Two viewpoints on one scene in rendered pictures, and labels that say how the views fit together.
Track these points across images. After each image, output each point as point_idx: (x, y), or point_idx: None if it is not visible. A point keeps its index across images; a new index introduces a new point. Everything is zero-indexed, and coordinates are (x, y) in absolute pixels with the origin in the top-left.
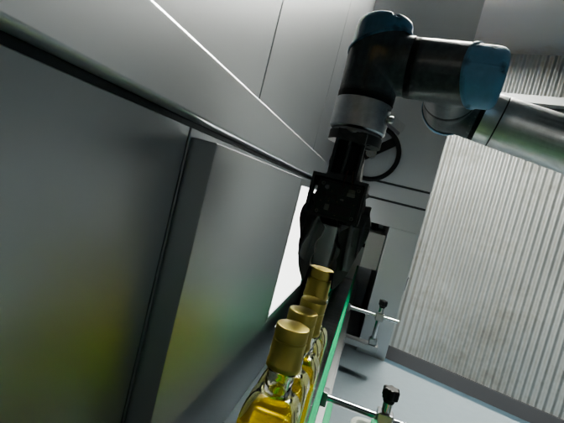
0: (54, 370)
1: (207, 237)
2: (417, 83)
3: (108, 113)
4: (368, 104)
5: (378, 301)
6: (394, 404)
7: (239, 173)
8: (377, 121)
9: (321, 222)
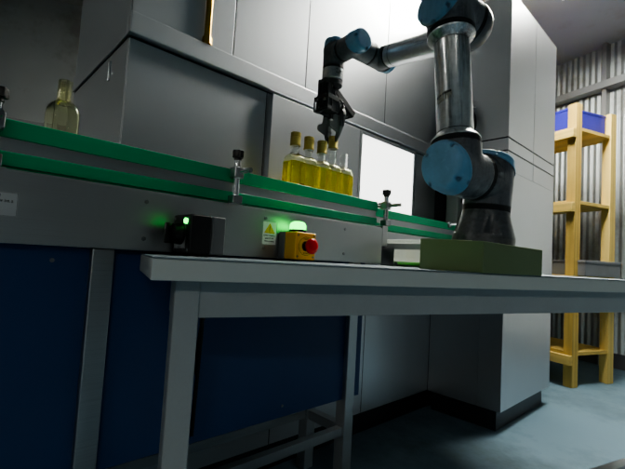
0: (233, 143)
1: (278, 124)
2: (339, 53)
3: (237, 85)
4: (327, 68)
5: None
6: None
7: (290, 107)
8: (331, 73)
9: (330, 120)
